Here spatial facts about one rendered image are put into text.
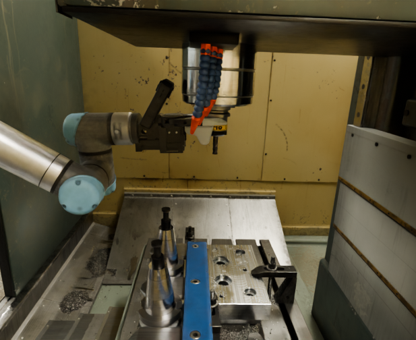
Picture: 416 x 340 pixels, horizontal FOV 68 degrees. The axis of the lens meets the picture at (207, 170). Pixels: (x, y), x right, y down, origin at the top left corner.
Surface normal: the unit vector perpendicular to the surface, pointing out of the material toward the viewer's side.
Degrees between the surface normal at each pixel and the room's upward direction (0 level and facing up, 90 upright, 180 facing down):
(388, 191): 90
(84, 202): 90
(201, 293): 0
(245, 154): 90
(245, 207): 24
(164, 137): 90
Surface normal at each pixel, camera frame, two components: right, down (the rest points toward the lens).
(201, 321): 0.04, -0.95
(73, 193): 0.14, 0.29
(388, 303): -1.00, -0.03
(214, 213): 0.05, -0.76
